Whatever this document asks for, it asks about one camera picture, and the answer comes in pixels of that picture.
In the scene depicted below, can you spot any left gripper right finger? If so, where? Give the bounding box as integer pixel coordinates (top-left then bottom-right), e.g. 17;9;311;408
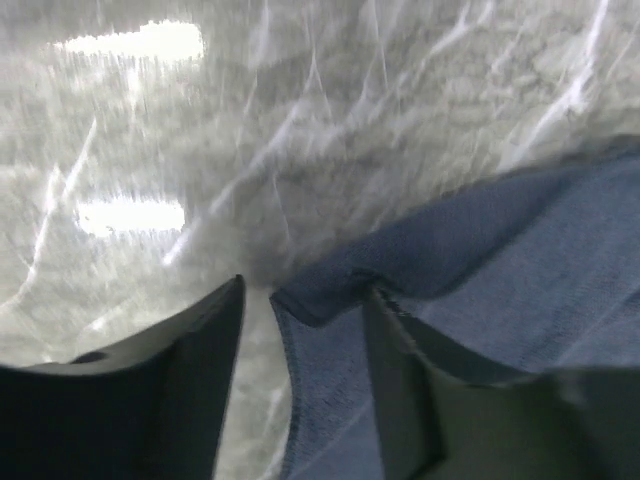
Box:
363;289;639;480

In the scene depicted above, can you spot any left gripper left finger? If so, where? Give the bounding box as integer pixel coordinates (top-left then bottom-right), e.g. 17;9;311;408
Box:
1;276;246;479

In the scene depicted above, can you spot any grey towel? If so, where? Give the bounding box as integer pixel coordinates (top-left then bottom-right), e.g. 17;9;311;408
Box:
271;145;639;479

